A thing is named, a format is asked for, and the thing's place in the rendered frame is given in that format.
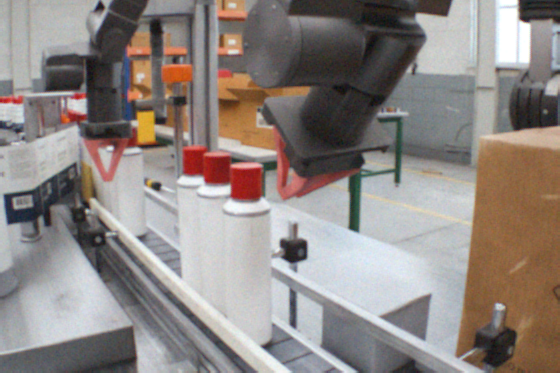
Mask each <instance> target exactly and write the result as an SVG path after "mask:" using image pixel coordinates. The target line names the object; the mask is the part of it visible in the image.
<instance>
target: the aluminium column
mask: <svg viewBox="0 0 560 373"><path fill-rule="evenodd" d="M196 1H197V0H196ZM186 21H187V32H186V48H187V65H191V66H193V68H192V82H187V101H188V126H187V128H188V146H190V145H193V142H195V143H194V145H203V146H207V147H208V153H211V152H218V112H217V97H218V72H217V37H218V33H217V6H216V5H198V4H196V5H195V14H194V16H193V17H192V18H189V19H186ZM192 29H193V31H192ZM191 31H192V41H191ZM192 56H193V60H192ZM193 113H194V126H193Z"/></svg>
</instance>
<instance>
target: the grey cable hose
mask: <svg viewBox="0 0 560 373"><path fill-rule="evenodd" d="M165 26H166V23H159V24H150V27H151V28H150V29H149V33H150V36H151V37H150V38H151V39H150V41H151V42H150V43H151V44H150V45H151V48H152V49H151V51H150V55H151V56H150V57H151V58H150V60H151V61H150V62H151V63H150V64H151V65H150V66H151V69H152V70H151V71H152V72H151V76H152V77H151V79H150V80H151V82H150V83H151V84H150V85H151V90H152V91H151V92H152V93H151V94H152V95H151V97H152V98H151V99H152V100H159V99H161V98H166V94H165V93H166V92H165V91H166V90H165V89H166V87H165V86H166V85H165V84H166V83H165V82H163V81H162V71H163V66H166V64H165V63H166V62H165V61H166V60H165V57H164V56H165V55H164V54H165V50H164V49H165V48H164V47H165V44H164V43H165V42H164V41H165V37H164V36H165V32H166V28H165ZM152 107H153V108H154V118H155V121H154V125H165V124H167V117H166V114H167V113H166V112H167V111H166V110H167V109H166V108H167V106H166V105H152Z"/></svg>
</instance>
